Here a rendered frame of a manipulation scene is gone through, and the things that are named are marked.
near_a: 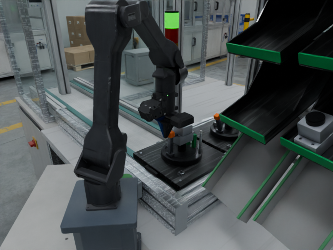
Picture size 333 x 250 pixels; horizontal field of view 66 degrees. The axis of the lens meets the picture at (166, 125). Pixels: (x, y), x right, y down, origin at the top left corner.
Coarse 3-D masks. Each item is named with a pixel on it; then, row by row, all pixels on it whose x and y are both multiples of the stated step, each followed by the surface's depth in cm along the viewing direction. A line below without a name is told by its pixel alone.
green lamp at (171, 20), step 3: (165, 15) 89; (168, 15) 88; (171, 15) 88; (174, 15) 88; (177, 15) 89; (165, 18) 90; (168, 18) 89; (171, 18) 88; (174, 18) 88; (177, 18) 89; (165, 21) 90; (168, 21) 89; (171, 21) 89; (174, 21) 89; (177, 21) 90; (165, 24) 90; (168, 24) 89; (171, 24) 89; (174, 24) 89; (177, 24) 90; (165, 27) 91; (168, 27) 90; (171, 27) 90; (174, 27) 90; (177, 27) 91
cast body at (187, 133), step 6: (174, 126) 84; (186, 126) 83; (192, 126) 84; (180, 132) 83; (186, 132) 83; (192, 132) 85; (174, 138) 84; (180, 138) 82; (186, 138) 84; (192, 138) 86; (180, 144) 83
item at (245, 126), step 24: (264, 72) 63; (288, 72) 66; (312, 72) 62; (264, 96) 62; (288, 96) 59; (312, 96) 54; (240, 120) 59; (264, 120) 56; (288, 120) 53; (264, 144) 52
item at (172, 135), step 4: (172, 132) 81; (168, 136) 81; (172, 136) 81; (168, 140) 82; (172, 140) 82; (168, 144) 83; (172, 144) 83; (168, 148) 84; (172, 148) 84; (168, 152) 84; (172, 152) 84
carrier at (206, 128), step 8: (192, 128) 107; (200, 128) 107; (208, 128) 107; (216, 128) 103; (224, 128) 103; (232, 128) 103; (208, 136) 101; (216, 136) 100; (224, 136) 97; (232, 136) 97; (208, 144) 97; (216, 144) 95; (224, 144) 95; (224, 152) 92
